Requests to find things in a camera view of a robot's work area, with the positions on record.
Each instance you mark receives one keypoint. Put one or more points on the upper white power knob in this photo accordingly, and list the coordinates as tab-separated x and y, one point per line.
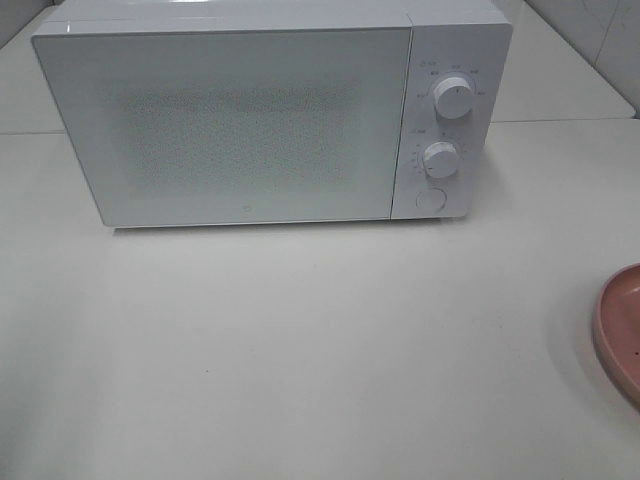
453	96

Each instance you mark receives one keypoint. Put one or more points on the round white door button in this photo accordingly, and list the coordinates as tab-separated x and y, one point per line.
431	200

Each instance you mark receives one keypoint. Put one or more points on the white timer knob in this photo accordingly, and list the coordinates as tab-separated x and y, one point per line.
441	160

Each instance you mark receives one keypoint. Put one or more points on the pink plate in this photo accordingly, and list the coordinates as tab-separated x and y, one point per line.
615	331

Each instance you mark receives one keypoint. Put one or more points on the white microwave door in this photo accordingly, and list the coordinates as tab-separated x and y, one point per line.
223	128

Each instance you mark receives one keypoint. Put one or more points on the white microwave oven body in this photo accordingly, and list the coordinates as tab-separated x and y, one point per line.
470	38

